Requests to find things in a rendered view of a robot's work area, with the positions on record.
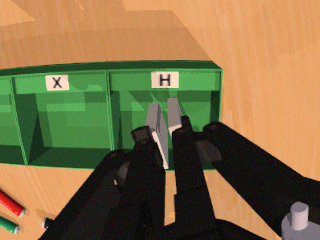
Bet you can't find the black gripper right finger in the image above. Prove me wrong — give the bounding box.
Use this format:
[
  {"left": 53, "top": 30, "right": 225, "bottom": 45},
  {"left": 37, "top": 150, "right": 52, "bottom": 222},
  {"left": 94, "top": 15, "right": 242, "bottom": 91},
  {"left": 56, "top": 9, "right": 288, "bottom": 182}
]
[{"left": 167, "top": 96, "right": 320, "bottom": 240}]

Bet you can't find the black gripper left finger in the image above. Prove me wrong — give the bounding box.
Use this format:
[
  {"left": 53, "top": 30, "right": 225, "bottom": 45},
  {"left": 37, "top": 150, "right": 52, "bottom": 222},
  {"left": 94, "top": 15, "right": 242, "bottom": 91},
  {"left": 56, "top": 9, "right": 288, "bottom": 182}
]
[{"left": 38, "top": 101, "right": 168, "bottom": 240}]

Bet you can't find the green three-compartment bin rack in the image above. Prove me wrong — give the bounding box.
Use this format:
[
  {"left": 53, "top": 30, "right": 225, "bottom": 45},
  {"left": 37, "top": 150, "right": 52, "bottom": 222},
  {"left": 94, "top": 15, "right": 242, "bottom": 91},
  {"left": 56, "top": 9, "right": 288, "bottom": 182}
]
[{"left": 0, "top": 60, "right": 223, "bottom": 171}]

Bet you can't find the red battery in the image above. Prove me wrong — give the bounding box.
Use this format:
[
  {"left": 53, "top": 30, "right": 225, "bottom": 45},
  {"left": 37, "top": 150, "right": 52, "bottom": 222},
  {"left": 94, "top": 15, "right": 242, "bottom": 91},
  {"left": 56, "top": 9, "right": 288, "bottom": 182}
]
[{"left": 0, "top": 189, "right": 26, "bottom": 218}]

